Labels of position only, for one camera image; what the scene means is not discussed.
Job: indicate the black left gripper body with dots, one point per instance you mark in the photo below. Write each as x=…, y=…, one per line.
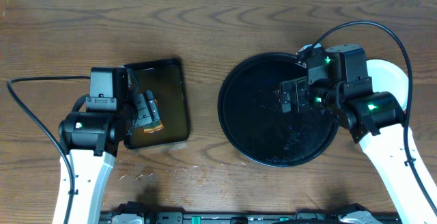
x=145, y=110

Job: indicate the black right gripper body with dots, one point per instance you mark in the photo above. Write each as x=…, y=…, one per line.
x=321, y=94

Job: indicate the pale blue plate front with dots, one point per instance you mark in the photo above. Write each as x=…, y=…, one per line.
x=389, y=80

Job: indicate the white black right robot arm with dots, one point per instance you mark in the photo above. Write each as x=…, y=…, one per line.
x=379, y=125

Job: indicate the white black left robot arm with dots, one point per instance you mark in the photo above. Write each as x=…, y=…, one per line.
x=91, y=142

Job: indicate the black rectangular water tray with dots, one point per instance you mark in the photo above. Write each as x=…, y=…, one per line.
x=164, y=79

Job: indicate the round black tray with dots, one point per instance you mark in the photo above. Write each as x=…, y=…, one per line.
x=252, y=118

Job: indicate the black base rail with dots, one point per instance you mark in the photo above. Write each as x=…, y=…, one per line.
x=133, y=212

